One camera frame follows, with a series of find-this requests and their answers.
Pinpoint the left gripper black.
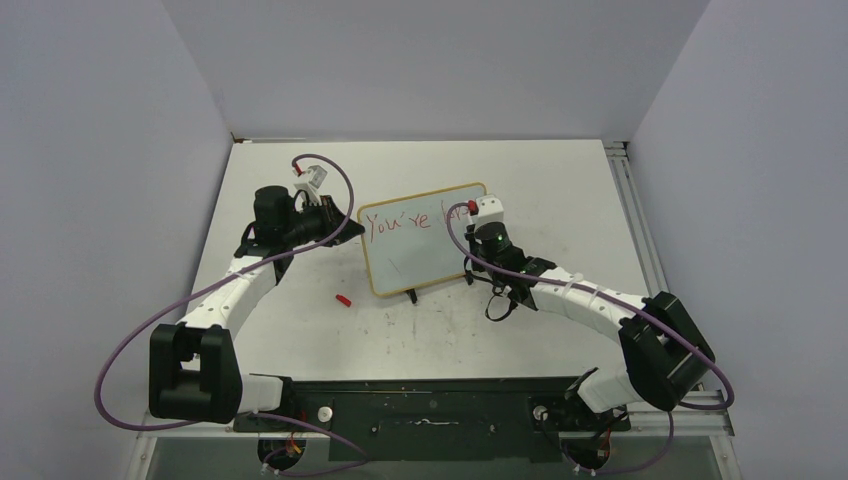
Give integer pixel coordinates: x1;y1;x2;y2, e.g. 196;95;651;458
282;195;364;248

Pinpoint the yellow framed whiteboard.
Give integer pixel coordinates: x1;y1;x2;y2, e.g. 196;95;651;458
357;182;487;297

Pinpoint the red marker cap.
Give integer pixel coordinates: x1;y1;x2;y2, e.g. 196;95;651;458
335;294;352;308

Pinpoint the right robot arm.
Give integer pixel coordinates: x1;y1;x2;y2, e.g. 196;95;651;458
464;222;715;428

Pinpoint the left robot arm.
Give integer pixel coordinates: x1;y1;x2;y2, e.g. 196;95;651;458
149;186;365;431

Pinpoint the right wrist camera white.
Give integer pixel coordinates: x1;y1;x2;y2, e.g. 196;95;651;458
467;194;504;231

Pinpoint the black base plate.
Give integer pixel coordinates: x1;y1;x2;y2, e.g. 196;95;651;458
234;377;631;462

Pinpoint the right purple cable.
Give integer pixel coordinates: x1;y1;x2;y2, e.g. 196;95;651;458
445;201;737;476

